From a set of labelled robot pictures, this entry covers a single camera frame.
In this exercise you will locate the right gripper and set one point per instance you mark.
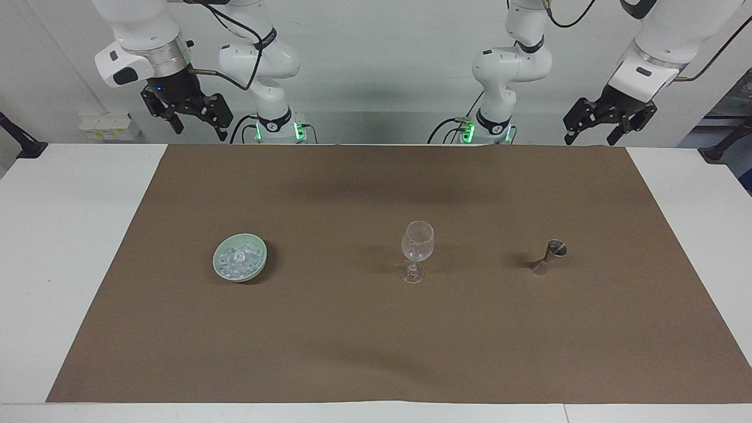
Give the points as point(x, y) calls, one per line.
point(173, 85)

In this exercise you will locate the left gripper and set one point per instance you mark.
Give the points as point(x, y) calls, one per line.
point(624, 98)

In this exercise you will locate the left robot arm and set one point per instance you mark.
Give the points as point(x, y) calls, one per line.
point(670, 35)

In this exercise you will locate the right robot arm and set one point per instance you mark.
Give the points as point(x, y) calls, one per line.
point(147, 23)

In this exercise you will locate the clear ice cube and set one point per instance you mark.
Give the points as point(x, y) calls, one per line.
point(239, 257)

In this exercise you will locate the clear wine glass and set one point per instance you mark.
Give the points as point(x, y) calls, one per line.
point(417, 242)

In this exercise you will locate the black stand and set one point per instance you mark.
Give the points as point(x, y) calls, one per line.
point(719, 148)
point(23, 144)

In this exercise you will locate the metal jigger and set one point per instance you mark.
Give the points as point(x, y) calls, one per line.
point(547, 258)

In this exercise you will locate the green bowl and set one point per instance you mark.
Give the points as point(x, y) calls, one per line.
point(258, 267)

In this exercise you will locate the white wall socket box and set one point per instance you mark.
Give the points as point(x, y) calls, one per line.
point(108, 127)

